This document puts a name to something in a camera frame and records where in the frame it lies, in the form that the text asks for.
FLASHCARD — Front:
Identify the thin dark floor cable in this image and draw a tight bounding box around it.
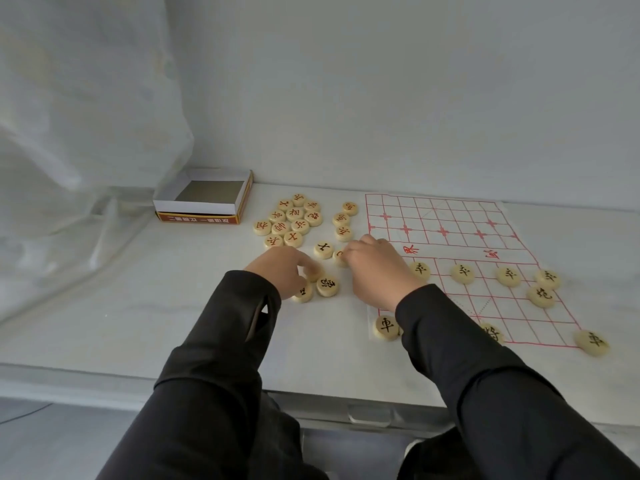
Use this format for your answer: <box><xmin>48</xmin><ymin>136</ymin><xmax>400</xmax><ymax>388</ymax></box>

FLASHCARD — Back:
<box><xmin>0</xmin><ymin>403</ymin><xmax>53</xmax><ymax>425</ymax></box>

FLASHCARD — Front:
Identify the person's left forearm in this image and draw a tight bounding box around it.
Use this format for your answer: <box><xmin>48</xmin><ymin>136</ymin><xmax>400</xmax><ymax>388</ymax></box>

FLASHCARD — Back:
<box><xmin>97</xmin><ymin>269</ymin><xmax>331</xmax><ymax>480</ymax></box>

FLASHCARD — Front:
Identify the white cardboard box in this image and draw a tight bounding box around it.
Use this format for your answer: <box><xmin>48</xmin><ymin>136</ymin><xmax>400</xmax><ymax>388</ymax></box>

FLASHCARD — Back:
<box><xmin>153</xmin><ymin>168</ymin><xmax>255</xmax><ymax>225</ymax></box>

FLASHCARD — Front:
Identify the person's right hand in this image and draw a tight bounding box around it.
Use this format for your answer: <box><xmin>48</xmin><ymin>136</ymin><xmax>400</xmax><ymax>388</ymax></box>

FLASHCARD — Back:
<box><xmin>341</xmin><ymin>233</ymin><xmax>429</xmax><ymax>312</ymax></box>

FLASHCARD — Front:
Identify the person's right forearm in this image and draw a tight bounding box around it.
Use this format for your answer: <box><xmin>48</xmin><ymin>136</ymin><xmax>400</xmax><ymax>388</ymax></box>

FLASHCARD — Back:
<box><xmin>395</xmin><ymin>283</ymin><xmax>640</xmax><ymax>480</ymax></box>

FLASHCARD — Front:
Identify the person's left hand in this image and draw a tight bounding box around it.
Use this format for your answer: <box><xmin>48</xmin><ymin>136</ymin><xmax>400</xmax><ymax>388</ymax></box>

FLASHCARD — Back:
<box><xmin>243</xmin><ymin>246</ymin><xmax>325</xmax><ymax>301</ymax></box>

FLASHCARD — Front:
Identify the grey desk drawer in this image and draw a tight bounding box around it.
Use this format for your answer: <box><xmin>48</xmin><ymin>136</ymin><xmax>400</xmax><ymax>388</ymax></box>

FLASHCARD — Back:
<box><xmin>265</xmin><ymin>392</ymin><xmax>456</xmax><ymax>438</ymax></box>

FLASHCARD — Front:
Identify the sheer white curtain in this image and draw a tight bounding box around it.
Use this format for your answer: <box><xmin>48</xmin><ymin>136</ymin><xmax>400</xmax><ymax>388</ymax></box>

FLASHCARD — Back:
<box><xmin>0</xmin><ymin>0</ymin><xmax>195</xmax><ymax>323</ymax></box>

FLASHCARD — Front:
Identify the metal drawer handle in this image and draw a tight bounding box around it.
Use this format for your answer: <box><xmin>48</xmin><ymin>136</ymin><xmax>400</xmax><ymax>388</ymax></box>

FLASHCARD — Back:
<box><xmin>348</xmin><ymin>405</ymin><xmax>393</xmax><ymax>428</ymax></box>

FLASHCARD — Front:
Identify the pile of wooden xiangqi pieces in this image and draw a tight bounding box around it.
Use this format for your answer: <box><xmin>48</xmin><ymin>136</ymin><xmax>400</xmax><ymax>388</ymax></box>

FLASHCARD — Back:
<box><xmin>252</xmin><ymin>193</ymin><xmax>359</xmax><ymax>304</ymax></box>

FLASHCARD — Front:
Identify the red grid xiangqi board sheet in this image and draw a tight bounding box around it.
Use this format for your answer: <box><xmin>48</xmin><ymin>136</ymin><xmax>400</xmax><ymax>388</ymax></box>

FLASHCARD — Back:
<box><xmin>363</xmin><ymin>193</ymin><xmax>583</xmax><ymax>349</ymax></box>

